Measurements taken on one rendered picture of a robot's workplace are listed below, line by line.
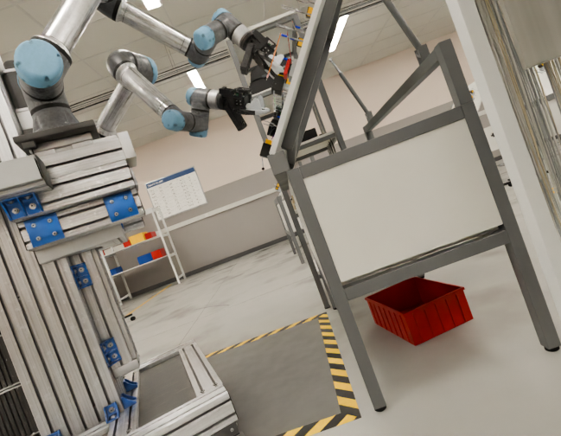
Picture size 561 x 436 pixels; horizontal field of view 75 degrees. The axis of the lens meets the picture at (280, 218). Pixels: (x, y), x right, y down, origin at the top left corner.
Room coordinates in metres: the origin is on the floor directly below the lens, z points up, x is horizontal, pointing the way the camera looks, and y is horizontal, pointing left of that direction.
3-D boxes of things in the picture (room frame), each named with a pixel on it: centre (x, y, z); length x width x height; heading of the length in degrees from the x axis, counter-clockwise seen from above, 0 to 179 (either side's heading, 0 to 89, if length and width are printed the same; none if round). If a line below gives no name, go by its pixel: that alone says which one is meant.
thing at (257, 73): (2.54, -0.26, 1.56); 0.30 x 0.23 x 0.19; 89
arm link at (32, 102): (1.20, 0.58, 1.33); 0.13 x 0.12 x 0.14; 31
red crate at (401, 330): (1.66, -0.43, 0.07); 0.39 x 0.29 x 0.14; 10
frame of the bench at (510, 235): (1.70, -0.39, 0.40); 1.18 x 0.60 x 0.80; 178
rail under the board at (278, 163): (1.72, -0.08, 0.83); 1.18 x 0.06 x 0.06; 178
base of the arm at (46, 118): (1.21, 0.58, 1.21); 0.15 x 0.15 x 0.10
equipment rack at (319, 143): (2.64, -0.32, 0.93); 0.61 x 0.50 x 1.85; 178
